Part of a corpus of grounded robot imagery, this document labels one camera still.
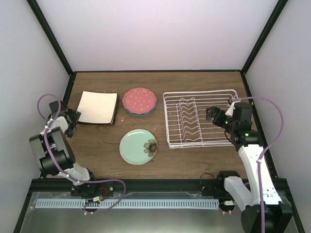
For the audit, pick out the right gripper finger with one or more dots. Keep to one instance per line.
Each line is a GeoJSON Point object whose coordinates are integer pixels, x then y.
{"type": "Point", "coordinates": [209, 116]}
{"type": "Point", "coordinates": [212, 110]}

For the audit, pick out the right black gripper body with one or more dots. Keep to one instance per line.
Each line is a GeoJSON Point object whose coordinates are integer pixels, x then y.
{"type": "Point", "coordinates": [218, 121]}

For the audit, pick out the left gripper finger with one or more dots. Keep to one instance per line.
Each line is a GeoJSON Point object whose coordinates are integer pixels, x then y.
{"type": "Point", "coordinates": [73, 115]}
{"type": "Point", "coordinates": [70, 131]}

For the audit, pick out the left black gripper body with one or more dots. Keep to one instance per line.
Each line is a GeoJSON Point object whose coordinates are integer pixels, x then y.
{"type": "Point", "coordinates": [68, 113]}

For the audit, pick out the plain cream square plate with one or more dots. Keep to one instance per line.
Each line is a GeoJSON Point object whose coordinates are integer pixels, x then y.
{"type": "Point", "coordinates": [97, 108]}

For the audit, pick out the floral square plate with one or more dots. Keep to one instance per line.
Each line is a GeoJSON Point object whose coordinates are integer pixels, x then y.
{"type": "Point", "coordinates": [114, 116]}

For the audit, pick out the blue polka dot plate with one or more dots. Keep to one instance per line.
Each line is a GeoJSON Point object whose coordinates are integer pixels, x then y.
{"type": "Point", "coordinates": [143, 114]}

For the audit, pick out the pink polka dot plate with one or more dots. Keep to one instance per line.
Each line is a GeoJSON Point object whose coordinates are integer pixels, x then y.
{"type": "Point", "coordinates": [139, 100]}

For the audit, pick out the mint green flower plate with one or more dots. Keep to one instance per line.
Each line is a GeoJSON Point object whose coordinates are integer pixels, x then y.
{"type": "Point", "coordinates": [138, 147]}

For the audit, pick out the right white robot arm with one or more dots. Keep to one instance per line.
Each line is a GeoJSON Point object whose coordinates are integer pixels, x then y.
{"type": "Point", "coordinates": [262, 209]}

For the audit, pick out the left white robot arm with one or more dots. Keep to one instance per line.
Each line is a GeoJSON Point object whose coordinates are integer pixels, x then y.
{"type": "Point", "coordinates": [53, 154]}

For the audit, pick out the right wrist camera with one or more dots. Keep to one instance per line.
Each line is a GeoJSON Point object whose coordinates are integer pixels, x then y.
{"type": "Point", "coordinates": [232, 103]}

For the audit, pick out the white wire dish rack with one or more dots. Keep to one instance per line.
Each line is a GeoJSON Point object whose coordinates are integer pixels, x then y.
{"type": "Point", "coordinates": [185, 118]}

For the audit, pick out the black aluminium frame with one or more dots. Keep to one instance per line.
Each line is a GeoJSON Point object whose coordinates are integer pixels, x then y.
{"type": "Point", "coordinates": [47, 184]}

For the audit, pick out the light blue slotted cable duct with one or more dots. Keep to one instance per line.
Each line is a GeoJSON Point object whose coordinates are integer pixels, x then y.
{"type": "Point", "coordinates": [205, 204]}

